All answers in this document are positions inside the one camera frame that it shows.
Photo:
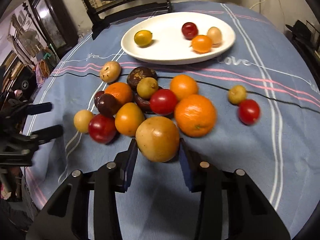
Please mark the dark red plum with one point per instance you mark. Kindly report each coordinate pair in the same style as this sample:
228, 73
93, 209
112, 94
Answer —
189, 29

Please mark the orange tangerine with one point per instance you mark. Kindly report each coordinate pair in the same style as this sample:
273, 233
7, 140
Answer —
122, 92

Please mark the large orange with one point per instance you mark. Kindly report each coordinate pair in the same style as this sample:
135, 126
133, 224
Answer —
195, 115

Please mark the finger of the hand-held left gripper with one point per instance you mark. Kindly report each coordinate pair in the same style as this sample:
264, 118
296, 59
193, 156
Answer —
48, 132
40, 108

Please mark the beige brown-spotted fruit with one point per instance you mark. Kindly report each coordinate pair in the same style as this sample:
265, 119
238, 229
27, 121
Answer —
110, 71

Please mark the blue striped tablecloth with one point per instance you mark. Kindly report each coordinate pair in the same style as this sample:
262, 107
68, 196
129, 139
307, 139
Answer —
250, 155

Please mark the red round plum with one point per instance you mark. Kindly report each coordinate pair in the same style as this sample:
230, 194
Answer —
102, 128

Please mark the small beige fruit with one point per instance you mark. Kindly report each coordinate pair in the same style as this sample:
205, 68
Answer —
83, 120

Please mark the dark purple plum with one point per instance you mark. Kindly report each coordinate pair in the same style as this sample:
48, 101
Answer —
107, 105

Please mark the large beige round fruit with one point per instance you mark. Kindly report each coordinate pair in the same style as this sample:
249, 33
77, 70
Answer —
157, 138

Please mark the small yellow green fruit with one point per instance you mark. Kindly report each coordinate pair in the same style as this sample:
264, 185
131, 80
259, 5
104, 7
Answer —
237, 94

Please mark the yellow orange persimmon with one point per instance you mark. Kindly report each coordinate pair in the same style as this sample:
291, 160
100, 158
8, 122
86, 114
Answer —
129, 119

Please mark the yellow green citrus fruit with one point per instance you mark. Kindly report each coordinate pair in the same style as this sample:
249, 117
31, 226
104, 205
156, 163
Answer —
143, 38

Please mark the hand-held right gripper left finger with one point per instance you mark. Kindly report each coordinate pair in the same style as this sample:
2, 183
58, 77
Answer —
130, 166

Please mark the electric fan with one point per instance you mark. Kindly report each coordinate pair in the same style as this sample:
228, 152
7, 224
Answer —
28, 38

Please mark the red tomato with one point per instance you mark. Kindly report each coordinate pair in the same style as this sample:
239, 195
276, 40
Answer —
248, 112
163, 102

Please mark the white oval plate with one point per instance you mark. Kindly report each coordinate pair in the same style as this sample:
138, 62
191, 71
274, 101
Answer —
165, 51

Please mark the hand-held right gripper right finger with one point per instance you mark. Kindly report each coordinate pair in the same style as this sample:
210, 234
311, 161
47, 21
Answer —
186, 171

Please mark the pale beige fruit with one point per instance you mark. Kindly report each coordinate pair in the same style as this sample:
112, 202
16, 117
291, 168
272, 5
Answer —
215, 34

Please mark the black hat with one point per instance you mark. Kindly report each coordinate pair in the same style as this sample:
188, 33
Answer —
298, 30

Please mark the small orange fruit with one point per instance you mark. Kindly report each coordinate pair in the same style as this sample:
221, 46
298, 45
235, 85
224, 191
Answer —
202, 44

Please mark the small dark plum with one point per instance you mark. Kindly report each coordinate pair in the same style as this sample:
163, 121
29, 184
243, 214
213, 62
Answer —
98, 97

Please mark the medium orange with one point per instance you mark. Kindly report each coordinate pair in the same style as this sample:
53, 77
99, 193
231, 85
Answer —
183, 87

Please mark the green yellow round fruit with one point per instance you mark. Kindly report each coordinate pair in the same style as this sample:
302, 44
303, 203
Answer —
147, 88

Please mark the dark brown passion fruit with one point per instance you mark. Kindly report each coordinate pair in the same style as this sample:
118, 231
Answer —
137, 74

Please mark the dark wooden glass cabinet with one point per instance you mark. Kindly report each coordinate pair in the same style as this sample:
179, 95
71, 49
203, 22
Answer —
47, 12

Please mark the dark brown wrinkled fruit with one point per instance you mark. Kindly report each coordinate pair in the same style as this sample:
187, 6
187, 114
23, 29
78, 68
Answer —
141, 104

